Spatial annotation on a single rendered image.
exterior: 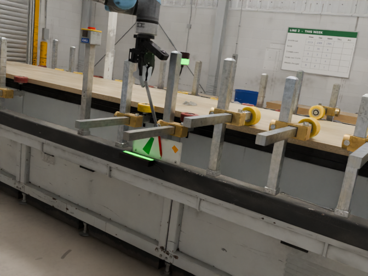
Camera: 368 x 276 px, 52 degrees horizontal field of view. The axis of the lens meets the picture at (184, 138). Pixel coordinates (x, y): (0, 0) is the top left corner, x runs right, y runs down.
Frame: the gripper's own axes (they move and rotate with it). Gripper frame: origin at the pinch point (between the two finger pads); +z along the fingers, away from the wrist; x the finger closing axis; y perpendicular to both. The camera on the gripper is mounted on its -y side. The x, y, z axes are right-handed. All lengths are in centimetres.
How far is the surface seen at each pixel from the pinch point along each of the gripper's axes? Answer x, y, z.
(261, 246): -31, -52, 65
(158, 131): 5.9, -14.2, 16.5
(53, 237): -15, 68, 102
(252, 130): -22.0, -41.4, 12.4
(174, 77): -6.0, -10.3, -4.6
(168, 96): -6.0, -8.4, 3.7
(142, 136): 15.5, -14.2, 17.3
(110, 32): -103, 123, -25
